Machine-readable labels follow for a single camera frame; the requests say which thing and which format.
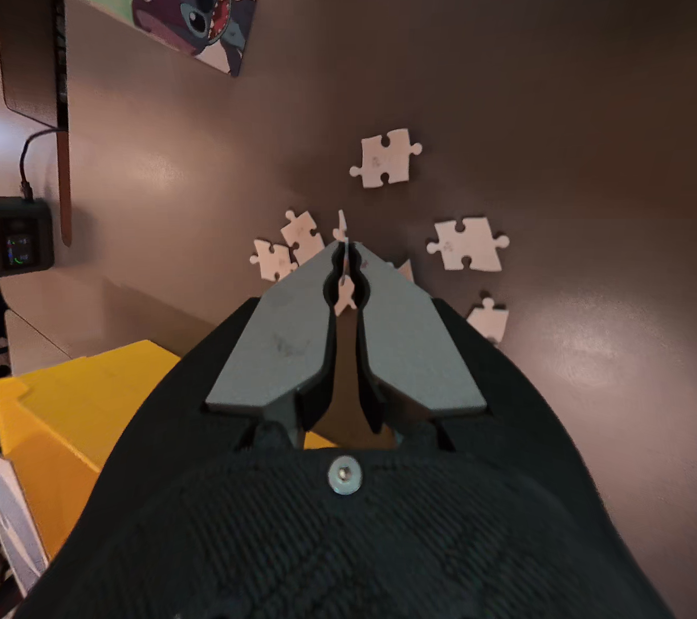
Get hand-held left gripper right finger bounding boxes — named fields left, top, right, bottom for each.
left=351, top=241, right=488, bottom=433

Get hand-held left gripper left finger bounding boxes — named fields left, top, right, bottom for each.
left=205, top=241, right=341, bottom=449

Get white puzzle piece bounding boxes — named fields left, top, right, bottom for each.
left=331, top=209, right=361, bottom=317

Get puzzle pieces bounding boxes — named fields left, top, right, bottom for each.
left=249, top=128, right=511, bottom=345

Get yellow plastic bin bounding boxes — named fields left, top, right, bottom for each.
left=0, top=340, right=338, bottom=560

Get black box device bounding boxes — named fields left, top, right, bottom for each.
left=0, top=197, right=55, bottom=277

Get black cable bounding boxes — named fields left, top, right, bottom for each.
left=19, top=128, right=61, bottom=200

